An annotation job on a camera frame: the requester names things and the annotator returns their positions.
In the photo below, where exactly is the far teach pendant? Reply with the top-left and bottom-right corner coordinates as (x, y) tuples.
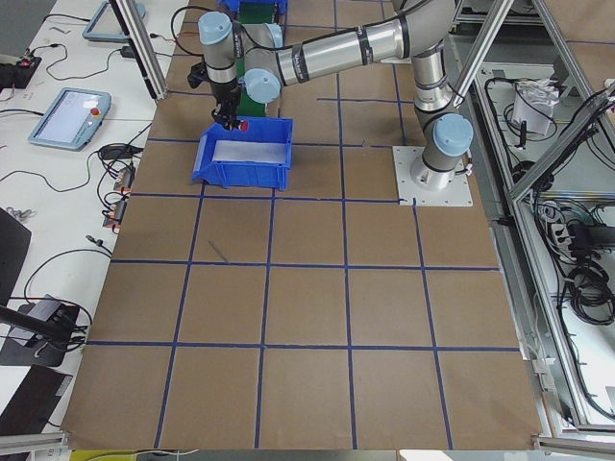
(82, 1), (128, 44)

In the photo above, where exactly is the blue plastic bin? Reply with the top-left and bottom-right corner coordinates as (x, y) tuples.
(217, 0), (241, 12)
(192, 117), (293, 190)

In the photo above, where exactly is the near blue plastic bin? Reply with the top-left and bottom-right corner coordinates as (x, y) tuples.
(192, 117), (293, 190)

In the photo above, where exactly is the white foam pad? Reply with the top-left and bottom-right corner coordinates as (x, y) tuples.
(212, 140), (286, 164)

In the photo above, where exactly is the black power adapter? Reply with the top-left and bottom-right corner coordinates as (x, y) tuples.
(120, 45), (135, 59)

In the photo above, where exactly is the green conveyor belt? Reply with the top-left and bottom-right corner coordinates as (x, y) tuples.
(234, 1), (283, 118)

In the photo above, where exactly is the black monitor stand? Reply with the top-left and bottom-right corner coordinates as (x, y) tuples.
(1, 297), (79, 367)

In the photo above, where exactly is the red push button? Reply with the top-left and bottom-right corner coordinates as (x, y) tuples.
(235, 120), (249, 133)

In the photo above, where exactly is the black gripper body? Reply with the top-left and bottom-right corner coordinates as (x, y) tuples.
(210, 81), (240, 126)

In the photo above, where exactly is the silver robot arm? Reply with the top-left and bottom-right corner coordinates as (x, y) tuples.
(186, 1), (474, 191)

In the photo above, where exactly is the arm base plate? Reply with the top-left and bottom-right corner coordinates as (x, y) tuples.
(392, 146), (473, 207)

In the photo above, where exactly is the far blue plastic bin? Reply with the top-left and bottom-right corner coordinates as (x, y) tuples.
(217, 0), (241, 12)

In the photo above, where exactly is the teach pendant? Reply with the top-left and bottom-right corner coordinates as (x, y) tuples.
(28, 87), (111, 151)
(82, 1), (128, 44)

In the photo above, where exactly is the near teach pendant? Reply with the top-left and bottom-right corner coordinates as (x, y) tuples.
(28, 87), (111, 151)

